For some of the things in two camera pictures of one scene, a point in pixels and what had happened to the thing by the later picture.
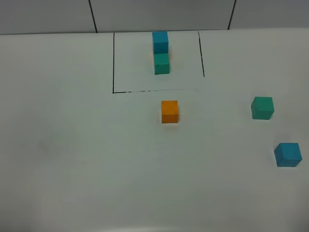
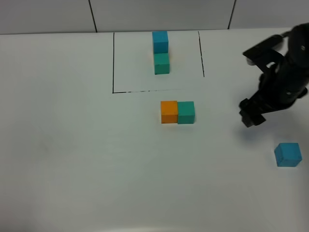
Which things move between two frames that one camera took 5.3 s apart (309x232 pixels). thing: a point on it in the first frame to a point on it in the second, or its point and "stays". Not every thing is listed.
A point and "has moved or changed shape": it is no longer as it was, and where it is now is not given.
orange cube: (169, 111) stays
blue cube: (287, 154) stays
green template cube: (161, 63) stays
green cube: (262, 108) has moved or changed shape
